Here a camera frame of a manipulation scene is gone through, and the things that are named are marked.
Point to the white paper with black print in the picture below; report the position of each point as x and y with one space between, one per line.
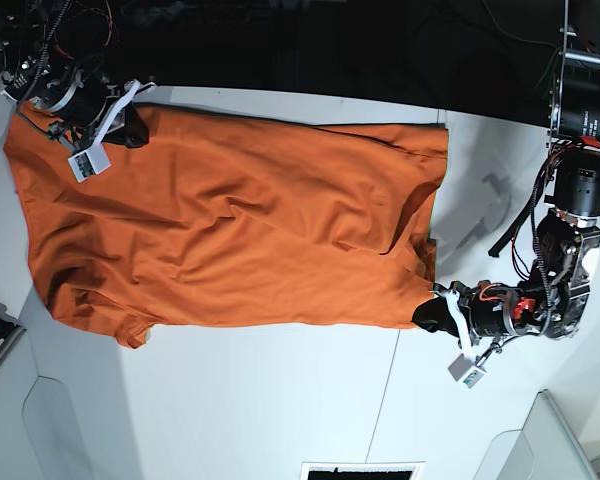
362 471

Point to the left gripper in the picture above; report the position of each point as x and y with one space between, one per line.
482 318

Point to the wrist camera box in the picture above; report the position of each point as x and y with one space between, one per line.
89 162
465 371

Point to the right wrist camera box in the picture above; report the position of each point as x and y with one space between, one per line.
89 162

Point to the orange t-shirt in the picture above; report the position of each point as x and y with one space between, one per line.
228 221

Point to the white panel at right corner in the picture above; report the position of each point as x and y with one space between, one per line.
545 448

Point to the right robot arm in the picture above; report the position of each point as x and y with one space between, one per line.
53 67

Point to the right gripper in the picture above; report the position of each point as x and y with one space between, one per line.
89 111

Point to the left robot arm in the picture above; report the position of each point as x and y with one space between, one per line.
562 212

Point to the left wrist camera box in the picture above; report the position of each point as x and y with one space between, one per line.
465 371

